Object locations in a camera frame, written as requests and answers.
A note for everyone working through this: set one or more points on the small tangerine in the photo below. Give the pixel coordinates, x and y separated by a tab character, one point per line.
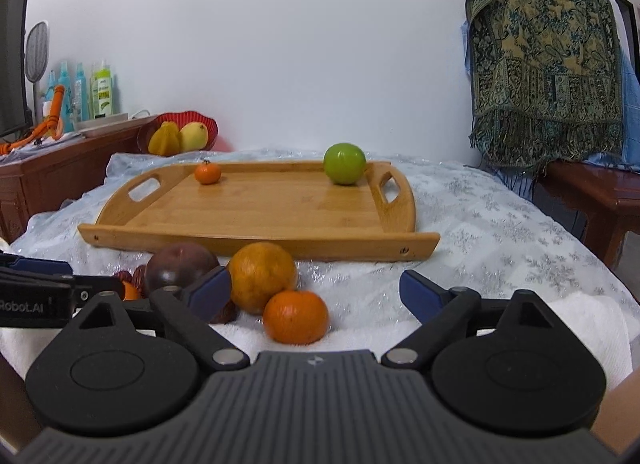
131	292
207	173

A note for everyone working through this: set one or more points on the white towel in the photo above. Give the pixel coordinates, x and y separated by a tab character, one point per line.
575	324

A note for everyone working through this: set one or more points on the purple passion fruit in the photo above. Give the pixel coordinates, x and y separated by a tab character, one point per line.
180	264

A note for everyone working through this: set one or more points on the yellow mango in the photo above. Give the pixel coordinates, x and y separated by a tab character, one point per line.
194	136

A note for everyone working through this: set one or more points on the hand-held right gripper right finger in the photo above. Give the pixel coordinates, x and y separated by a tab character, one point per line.
420	294

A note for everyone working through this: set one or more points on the large orange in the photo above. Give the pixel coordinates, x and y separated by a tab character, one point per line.
262	276

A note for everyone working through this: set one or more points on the green bottle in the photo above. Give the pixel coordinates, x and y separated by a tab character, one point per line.
102	92

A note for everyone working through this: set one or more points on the wooden serving tray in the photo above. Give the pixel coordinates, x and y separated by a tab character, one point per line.
275	204

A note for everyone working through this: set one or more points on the black monitor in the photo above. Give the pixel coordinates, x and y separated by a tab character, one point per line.
12	69

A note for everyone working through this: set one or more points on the patterned fringed shawl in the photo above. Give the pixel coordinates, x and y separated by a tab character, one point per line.
540	44

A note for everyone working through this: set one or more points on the electric fly swatter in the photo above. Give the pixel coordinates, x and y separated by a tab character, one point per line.
37	49

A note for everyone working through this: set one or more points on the green apple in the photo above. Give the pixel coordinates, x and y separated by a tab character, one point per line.
344	164

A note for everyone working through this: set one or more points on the snowflake tablecloth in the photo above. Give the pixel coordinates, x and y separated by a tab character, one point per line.
475	224

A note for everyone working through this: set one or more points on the flat white box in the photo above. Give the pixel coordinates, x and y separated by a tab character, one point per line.
105	120

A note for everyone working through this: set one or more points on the medium tangerine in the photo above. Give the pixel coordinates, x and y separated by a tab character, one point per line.
295	316

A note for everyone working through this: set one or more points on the black frame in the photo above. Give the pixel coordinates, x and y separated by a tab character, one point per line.
627	9

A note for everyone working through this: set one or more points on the white papers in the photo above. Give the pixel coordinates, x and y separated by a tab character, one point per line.
60	138

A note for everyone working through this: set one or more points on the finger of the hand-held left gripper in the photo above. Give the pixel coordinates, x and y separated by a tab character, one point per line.
35	264

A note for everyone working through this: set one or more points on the wooden side table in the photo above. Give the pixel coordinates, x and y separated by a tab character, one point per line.
600	194

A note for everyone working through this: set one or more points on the yellow starfruit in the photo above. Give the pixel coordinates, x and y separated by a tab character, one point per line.
165	139

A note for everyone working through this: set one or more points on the red mesh fruit bowl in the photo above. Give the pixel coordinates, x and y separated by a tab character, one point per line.
175	118

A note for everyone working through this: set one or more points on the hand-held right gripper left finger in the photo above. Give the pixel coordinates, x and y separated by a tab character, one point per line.
210	290

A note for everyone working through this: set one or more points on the wooden cabinet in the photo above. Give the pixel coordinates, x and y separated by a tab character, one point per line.
55	174

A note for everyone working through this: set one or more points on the blue spray bottle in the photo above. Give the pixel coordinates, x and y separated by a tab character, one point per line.
65	89
80	89

